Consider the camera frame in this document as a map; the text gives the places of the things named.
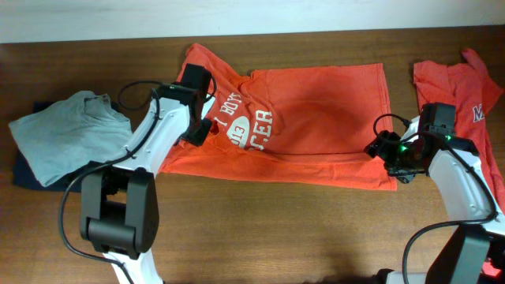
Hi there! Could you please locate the red heathered t-shirt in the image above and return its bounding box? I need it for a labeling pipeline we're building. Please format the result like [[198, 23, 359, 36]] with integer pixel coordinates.
[[413, 48, 504, 209]]

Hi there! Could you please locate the light grey folded t-shirt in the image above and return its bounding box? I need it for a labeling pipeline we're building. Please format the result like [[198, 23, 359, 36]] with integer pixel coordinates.
[[9, 91, 133, 187]]

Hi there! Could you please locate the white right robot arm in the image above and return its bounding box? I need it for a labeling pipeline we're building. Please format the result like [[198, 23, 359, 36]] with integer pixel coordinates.
[[365, 131, 504, 283]]

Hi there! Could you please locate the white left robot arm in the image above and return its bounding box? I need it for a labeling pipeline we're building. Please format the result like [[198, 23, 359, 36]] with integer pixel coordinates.
[[80, 84, 214, 283]]

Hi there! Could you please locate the orange soccer print t-shirt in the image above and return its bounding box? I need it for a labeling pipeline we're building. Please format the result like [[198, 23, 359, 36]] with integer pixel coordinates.
[[161, 43, 397, 191]]

